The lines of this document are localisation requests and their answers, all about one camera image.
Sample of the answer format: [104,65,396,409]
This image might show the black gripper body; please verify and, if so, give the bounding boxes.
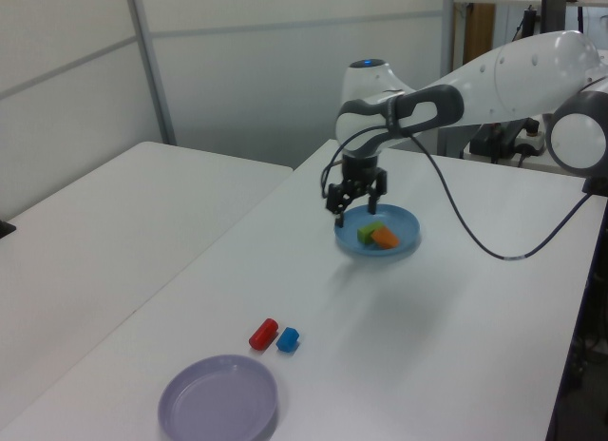
[341,156,381,188]

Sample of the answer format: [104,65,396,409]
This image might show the green rectangular block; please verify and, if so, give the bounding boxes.
[356,220,386,245]

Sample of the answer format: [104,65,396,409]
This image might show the orange rectangular block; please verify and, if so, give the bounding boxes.
[370,225,401,250]

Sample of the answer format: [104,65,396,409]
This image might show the blue block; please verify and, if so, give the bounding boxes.
[275,326,301,354]

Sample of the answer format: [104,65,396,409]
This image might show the red cylinder block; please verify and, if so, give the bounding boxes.
[248,317,279,351]

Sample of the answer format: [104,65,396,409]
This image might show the blue plate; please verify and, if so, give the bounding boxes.
[333,203,422,258]

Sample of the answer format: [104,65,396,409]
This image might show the white power strip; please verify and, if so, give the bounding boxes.
[515,125,547,157]

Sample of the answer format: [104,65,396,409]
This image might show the brown wooden panel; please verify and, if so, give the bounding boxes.
[463,3,496,65]

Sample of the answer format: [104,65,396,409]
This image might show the purple plate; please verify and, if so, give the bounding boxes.
[157,354,279,441]

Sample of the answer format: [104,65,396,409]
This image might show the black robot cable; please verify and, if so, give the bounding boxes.
[319,125,595,261]

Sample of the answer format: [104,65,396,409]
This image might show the grey metal partition post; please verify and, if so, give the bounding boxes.
[123,0,178,146]
[441,0,457,76]

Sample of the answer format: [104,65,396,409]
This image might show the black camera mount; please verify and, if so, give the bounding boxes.
[581,174,608,195]

